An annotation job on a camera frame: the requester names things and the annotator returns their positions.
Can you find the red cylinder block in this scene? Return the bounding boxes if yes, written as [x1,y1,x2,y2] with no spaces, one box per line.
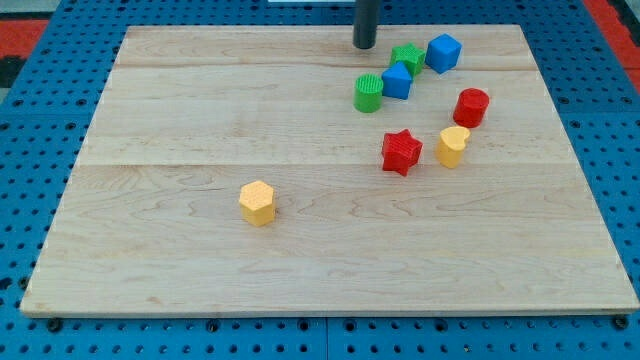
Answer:
[453,88,490,128]

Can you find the yellow hexagon block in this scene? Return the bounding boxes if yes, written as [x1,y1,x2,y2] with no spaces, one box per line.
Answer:
[239,180,276,227]

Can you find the blue triangular block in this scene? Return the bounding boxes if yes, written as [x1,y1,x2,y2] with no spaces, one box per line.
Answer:
[381,62,413,100]

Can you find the wooden board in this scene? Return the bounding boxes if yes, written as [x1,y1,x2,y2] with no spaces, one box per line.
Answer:
[19,24,640,320]

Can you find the yellow heart block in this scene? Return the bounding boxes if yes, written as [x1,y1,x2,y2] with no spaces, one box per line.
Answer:
[435,126,471,169]

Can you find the blue cube block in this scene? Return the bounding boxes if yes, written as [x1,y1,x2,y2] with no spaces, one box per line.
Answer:
[425,33,462,74]

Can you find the green cylinder block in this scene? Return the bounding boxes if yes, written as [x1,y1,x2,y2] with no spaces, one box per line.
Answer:
[353,73,384,113]

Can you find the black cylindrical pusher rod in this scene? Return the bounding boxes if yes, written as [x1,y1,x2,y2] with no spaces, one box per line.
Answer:
[352,0,379,50]

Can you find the red star block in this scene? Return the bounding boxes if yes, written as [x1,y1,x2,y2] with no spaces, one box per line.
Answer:
[381,129,423,177]

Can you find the green star block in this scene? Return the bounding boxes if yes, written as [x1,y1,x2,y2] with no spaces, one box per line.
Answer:
[389,42,426,77]

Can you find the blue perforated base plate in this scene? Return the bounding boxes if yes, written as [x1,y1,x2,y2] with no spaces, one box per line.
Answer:
[0,0,640,360]

